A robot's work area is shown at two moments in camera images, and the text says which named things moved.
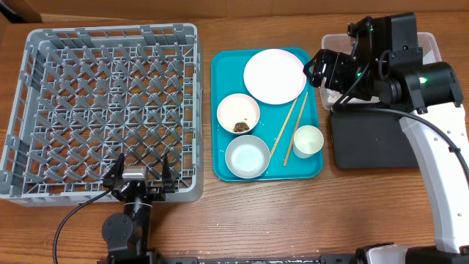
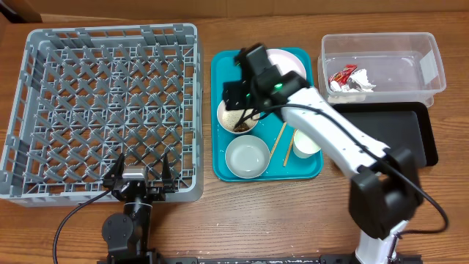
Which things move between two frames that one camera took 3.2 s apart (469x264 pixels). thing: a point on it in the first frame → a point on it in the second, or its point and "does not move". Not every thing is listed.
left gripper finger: [167, 176] does not move
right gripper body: [323, 70] → [234, 96]
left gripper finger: [116, 173] does not move
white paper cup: [308, 141] does not move
